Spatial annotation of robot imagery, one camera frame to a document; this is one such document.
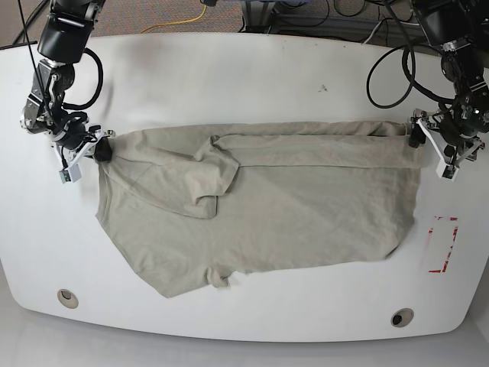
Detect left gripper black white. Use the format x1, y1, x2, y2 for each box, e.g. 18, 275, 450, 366
408, 109, 485, 167

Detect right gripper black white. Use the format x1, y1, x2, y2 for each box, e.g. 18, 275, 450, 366
52, 125, 115, 170

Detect beige grey t-shirt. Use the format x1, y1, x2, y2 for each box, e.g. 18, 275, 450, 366
97, 122, 426, 297

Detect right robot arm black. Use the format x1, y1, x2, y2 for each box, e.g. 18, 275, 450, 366
21, 1, 112, 176

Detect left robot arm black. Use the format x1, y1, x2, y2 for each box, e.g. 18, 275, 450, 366
410, 1, 488, 164

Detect red tape rectangle marking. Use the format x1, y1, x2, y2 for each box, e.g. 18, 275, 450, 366
424, 216, 459, 274

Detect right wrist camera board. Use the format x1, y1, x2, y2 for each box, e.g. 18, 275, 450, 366
59, 164, 82, 184

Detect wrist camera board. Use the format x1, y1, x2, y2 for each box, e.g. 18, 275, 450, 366
59, 164, 82, 184
436, 160, 459, 182

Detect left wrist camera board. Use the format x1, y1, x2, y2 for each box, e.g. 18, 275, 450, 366
436, 160, 459, 182

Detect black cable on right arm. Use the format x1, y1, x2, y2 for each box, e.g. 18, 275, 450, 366
17, 0, 105, 127

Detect white cable on floor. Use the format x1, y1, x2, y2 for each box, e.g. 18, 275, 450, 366
361, 18, 440, 45

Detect left table cable grommet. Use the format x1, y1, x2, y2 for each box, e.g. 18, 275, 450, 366
57, 289, 79, 310

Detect table cable grommet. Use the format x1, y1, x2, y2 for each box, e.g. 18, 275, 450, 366
390, 308, 414, 328
57, 289, 79, 310

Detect yellow cable on floor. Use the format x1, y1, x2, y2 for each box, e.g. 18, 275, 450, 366
143, 3, 209, 34

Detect right table cable grommet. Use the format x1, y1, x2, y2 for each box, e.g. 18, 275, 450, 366
390, 308, 414, 328

